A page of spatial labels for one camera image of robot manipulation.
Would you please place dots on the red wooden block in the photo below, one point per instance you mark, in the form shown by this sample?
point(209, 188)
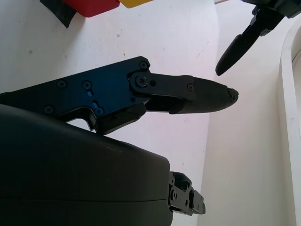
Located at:
point(94, 7)

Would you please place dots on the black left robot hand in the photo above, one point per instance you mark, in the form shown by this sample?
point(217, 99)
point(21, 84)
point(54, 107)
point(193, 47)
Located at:
point(237, 49)

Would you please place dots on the yellow wooden block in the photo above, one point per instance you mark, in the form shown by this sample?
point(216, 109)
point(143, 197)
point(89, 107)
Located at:
point(135, 2)

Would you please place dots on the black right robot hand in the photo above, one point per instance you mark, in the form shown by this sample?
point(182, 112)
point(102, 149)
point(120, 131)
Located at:
point(70, 176)

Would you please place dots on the black tape strip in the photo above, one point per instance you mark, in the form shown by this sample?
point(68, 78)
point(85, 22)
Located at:
point(61, 14)

